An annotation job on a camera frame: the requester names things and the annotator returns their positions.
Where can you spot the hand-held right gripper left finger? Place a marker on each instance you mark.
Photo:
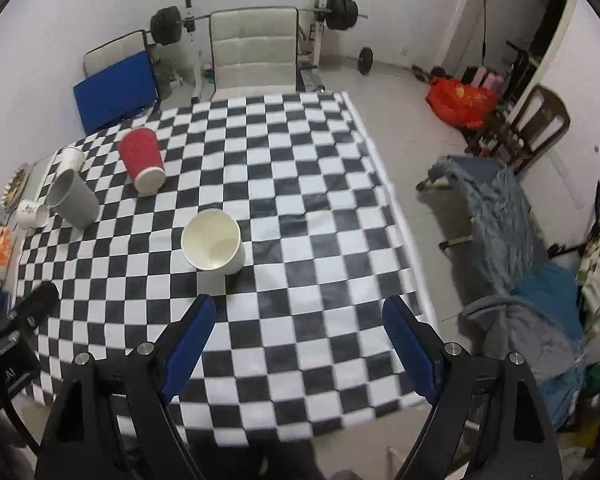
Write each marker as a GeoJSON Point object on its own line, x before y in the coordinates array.
{"type": "Point", "coordinates": [190, 345]}

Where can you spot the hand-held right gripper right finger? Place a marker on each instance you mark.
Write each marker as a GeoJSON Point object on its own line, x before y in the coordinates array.
{"type": "Point", "coordinates": [410, 350]}

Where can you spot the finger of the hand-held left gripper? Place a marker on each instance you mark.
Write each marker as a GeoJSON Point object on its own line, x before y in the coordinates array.
{"type": "Point", "coordinates": [37, 302]}

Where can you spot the large white paper cup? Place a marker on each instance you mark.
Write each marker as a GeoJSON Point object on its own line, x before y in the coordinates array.
{"type": "Point", "coordinates": [212, 247]}

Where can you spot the grey plastic cup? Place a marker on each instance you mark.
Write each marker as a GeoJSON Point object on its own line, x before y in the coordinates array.
{"type": "Point", "coordinates": [75, 199]}

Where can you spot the small white paper cup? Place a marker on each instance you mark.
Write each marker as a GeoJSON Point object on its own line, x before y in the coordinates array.
{"type": "Point", "coordinates": [72, 157]}

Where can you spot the red paper cup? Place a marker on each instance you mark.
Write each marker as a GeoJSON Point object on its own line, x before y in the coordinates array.
{"type": "Point", "coordinates": [142, 160]}

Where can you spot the white printed mug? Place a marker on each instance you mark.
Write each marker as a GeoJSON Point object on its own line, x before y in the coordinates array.
{"type": "Point", "coordinates": [32, 214]}

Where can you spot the grey cloth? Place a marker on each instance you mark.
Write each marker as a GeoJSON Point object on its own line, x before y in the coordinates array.
{"type": "Point", "coordinates": [525, 332]}

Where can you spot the plate of food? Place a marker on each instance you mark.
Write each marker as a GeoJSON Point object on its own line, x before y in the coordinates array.
{"type": "Point", "coordinates": [14, 185]}

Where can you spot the blue cloth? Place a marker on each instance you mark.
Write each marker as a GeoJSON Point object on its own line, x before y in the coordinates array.
{"type": "Point", "coordinates": [555, 287]}

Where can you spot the grey fluffy blanket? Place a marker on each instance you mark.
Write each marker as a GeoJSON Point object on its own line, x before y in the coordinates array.
{"type": "Point", "coordinates": [495, 210]}

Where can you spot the black white checkered tablecloth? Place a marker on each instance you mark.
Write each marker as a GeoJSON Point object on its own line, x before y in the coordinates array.
{"type": "Point", "coordinates": [300, 185]}

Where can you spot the floral cloth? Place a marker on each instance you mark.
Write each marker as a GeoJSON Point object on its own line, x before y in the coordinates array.
{"type": "Point", "coordinates": [594, 260]}

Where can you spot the blue pad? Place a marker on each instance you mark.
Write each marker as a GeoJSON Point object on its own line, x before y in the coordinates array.
{"type": "Point", "coordinates": [117, 87]}

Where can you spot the red plastic bag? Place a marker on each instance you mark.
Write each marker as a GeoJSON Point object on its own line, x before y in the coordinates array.
{"type": "Point", "coordinates": [457, 100]}

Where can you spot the dark wooden chair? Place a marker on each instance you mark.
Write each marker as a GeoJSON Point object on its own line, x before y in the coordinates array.
{"type": "Point", "coordinates": [535, 120]}

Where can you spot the white padded chair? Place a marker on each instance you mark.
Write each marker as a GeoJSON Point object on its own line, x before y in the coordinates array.
{"type": "Point", "coordinates": [252, 52]}

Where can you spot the black barbell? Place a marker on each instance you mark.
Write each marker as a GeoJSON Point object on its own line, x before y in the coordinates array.
{"type": "Point", "coordinates": [167, 25]}

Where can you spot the metal frame chair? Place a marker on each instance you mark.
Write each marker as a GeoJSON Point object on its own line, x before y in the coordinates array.
{"type": "Point", "coordinates": [105, 47]}

